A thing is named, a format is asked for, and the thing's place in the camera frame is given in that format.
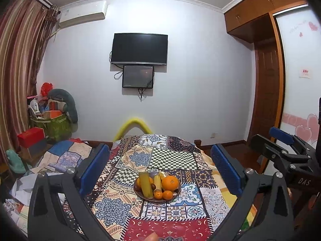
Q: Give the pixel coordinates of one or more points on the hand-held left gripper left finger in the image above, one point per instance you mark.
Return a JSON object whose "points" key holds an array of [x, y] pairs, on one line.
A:
{"points": [[96, 165]]}

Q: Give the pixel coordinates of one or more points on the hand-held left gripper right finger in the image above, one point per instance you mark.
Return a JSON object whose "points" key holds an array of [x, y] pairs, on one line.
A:
{"points": [[225, 168]]}

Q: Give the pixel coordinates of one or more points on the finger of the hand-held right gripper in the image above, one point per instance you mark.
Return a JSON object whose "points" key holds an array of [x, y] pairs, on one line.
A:
{"points": [[270, 150], [282, 135]]}

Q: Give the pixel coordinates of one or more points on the long yellow banana piece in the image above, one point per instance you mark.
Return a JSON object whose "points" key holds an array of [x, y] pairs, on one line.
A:
{"points": [[145, 184]]}

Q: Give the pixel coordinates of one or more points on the brown round plate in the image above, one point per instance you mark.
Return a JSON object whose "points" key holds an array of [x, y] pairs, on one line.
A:
{"points": [[175, 193]]}

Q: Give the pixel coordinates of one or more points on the large orange with stem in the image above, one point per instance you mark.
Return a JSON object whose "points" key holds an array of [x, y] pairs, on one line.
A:
{"points": [[170, 183]]}

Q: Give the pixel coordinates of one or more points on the tan peeled fruit piece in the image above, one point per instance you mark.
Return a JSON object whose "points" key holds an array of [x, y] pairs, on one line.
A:
{"points": [[163, 175]]}

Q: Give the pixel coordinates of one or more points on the short yellow banana piece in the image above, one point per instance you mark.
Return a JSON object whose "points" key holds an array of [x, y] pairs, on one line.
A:
{"points": [[157, 182]]}

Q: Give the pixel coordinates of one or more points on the small mandarin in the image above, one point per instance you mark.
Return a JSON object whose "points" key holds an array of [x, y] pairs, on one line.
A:
{"points": [[168, 195], [158, 195]]}

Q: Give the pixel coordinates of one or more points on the blue patchwork quilt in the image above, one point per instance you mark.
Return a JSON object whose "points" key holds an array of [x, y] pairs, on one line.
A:
{"points": [[64, 153]]}

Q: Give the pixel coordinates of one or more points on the yellow foam chair back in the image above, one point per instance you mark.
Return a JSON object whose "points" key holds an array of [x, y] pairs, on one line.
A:
{"points": [[133, 124]]}

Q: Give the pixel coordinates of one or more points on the green bag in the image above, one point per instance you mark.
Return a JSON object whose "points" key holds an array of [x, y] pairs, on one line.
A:
{"points": [[54, 129]]}

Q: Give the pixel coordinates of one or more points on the red and white paper note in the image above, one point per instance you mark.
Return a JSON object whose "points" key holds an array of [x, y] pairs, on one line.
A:
{"points": [[304, 72]]}

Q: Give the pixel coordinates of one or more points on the orange box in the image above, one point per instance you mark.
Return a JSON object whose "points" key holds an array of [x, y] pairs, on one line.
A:
{"points": [[52, 114]]}

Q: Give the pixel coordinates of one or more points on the red box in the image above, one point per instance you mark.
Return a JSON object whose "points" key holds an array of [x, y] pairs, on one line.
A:
{"points": [[31, 136]]}

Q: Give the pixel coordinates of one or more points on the patterned patchwork tablecloth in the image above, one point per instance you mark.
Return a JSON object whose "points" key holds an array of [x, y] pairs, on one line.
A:
{"points": [[150, 216]]}

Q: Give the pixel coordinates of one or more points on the white crumpled paper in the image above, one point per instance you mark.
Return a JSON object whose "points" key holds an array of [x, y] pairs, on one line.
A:
{"points": [[23, 188]]}

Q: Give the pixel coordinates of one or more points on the white wardrobe door with hearts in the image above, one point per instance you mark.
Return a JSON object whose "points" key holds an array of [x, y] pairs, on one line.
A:
{"points": [[298, 55]]}

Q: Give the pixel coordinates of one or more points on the teal soft toy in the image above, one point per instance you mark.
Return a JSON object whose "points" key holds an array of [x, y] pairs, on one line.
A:
{"points": [[15, 160]]}

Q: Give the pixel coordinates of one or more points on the red plastic bag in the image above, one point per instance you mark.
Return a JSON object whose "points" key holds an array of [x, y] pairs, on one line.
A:
{"points": [[46, 89]]}

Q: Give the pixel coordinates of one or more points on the small black monitor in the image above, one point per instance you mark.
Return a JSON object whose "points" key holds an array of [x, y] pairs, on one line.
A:
{"points": [[138, 76]]}

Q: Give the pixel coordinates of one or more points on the striped brown curtain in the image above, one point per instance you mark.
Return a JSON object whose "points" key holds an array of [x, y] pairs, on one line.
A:
{"points": [[17, 67]]}

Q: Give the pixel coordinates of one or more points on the wooden overhead cabinet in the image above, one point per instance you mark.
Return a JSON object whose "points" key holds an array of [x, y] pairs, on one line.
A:
{"points": [[255, 10]]}

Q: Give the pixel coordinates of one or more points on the white air conditioner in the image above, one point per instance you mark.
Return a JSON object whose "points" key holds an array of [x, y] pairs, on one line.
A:
{"points": [[82, 13]]}

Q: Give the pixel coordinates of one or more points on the black wall television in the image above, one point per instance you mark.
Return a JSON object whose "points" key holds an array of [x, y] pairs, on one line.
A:
{"points": [[139, 49]]}

